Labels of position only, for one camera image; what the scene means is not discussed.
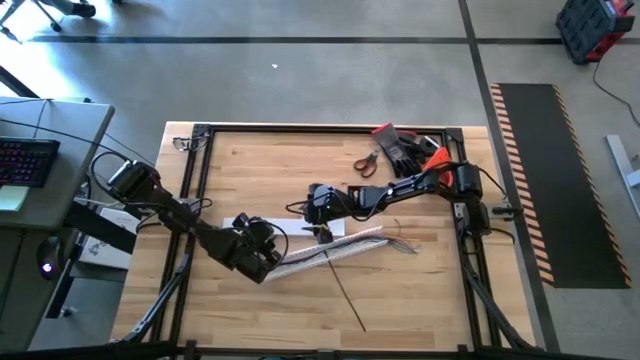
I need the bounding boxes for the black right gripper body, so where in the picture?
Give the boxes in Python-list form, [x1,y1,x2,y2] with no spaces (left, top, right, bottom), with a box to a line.
[303,182,354,227]

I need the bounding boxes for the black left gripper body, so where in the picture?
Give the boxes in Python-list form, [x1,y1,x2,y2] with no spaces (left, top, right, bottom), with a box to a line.
[216,226,284,275]

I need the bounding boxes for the black wire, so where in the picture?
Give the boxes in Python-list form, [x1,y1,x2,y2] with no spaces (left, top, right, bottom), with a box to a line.
[279,234,419,267]

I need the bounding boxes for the white slotted cable duct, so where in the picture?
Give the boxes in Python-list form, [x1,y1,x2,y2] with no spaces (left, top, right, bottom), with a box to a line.
[262,224,392,283]

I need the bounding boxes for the white duct cover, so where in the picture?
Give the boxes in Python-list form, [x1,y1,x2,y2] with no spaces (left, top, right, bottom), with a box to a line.
[222,216,347,238]

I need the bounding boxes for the black zip tie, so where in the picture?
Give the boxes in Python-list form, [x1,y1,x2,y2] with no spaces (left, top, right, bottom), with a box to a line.
[321,248,368,333]

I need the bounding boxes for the red and black scissors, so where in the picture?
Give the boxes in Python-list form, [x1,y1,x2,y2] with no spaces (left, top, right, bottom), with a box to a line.
[352,150,380,180]

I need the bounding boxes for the black glove with grey cuff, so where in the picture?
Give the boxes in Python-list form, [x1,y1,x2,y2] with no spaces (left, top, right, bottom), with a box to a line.
[370,122,419,180]

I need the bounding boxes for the black tape roll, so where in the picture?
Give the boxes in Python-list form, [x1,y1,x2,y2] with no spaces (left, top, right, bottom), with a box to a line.
[418,135,442,157]

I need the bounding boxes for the clear safety glasses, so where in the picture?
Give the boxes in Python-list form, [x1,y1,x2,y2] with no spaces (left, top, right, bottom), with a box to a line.
[171,135,202,153]

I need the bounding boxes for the white cardboard box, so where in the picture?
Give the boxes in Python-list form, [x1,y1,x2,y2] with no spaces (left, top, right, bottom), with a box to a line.
[76,206,139,272]

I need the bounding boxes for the black computer mouse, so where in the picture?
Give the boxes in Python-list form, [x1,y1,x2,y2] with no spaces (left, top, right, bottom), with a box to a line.
[35,236,64,282]

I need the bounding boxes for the grey desk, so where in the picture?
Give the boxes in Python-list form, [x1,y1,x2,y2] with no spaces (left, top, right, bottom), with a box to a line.
[0,97,117,352]

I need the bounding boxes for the black mat with hazard stripes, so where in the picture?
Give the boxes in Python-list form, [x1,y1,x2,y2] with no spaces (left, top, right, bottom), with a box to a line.
[489,82,633,290]

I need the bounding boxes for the black keyboard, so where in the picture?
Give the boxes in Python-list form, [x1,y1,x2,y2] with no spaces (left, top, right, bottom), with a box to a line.
[0,137,62,189]

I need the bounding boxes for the green note pad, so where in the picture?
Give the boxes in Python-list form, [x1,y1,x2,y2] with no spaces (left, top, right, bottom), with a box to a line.
[0,184,32,213]

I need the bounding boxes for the person's foot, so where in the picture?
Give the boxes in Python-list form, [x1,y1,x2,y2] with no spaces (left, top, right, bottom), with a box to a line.
[49,0,98,19]

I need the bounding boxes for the grey metal bar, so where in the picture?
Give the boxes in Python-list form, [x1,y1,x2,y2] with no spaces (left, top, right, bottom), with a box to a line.
[605,133,640,222]

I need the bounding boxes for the office chair base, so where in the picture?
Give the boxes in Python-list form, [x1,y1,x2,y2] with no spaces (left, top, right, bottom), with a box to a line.
[0,0,64,45]

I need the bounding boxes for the red and black toolbox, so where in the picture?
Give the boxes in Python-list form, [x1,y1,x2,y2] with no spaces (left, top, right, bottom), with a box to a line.
[554,0,637,66]

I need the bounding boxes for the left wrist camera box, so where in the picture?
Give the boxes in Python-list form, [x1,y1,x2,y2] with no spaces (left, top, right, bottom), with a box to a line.
[231,211,277,242]

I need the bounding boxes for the black aluminium table frame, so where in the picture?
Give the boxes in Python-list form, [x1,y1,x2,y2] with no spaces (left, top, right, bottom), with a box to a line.
[109,122,544,360]

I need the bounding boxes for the black floor cable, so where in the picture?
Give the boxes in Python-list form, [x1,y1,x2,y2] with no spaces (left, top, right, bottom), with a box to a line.
[591,59,640,127]

